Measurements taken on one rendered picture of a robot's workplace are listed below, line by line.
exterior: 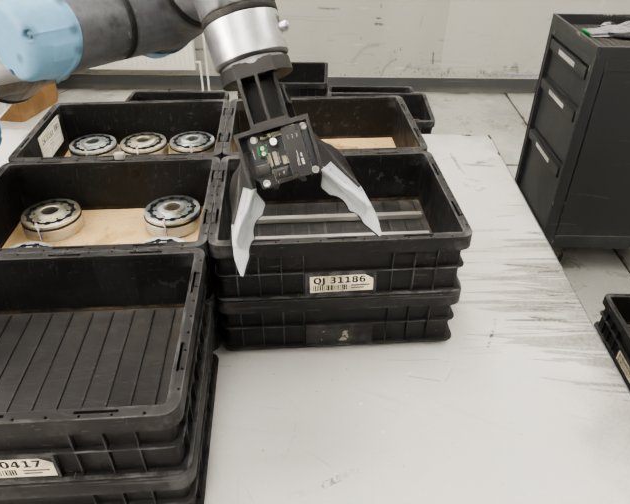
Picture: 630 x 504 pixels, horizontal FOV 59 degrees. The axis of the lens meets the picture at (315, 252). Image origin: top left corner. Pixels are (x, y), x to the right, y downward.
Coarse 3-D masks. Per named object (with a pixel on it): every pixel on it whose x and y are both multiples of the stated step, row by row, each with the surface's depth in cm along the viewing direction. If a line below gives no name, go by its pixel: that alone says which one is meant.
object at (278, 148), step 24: (240, 72) 50; (264, 72) 50; (288, 72) 56; (264, 96) 53; (264, 120) 53; (288, 120) 51; (240, 144) 52; (264, 144) 53; (288, 144) 51; (312, 144) 53; (264, 168) 52; (288, 168) 52; (312, 168) 53
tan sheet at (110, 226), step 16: (144, 208) 109; (96, 224) 105; (112, 224) 105; (128, 224) 105; (144, 224) 105; (16, 240) 100; (64, 240) 100; (80, 240) 100; (96, 240) 100; (112, 240) 100; (128, 240) 100; (144, 240) 100; (192, 240) 100
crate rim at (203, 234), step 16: (64, 160) 104; (80, 160) 104; (96, 160) 104; (112, 160) 104; (128, 160) 104; (144, 160) 104; (160, 160) 104; (176, 160) 104; (192, 160) 104; (208, 160) 105; (0, 176) 99; (208, 192) 94; (208, 208) 90; (208, 224) 86
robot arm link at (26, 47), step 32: (0, 0) 47; (32, 0) 47; (64, 0) 49; (96, 0) 51; (128, 0) 53; (0, 32) 49; (32, 32) 47; (64, 32) 49; (96, 32) 51; (128, 32) 53; (0, 64) 56; (32, 64) 48; (64, 64) 50; (96, 64) 54
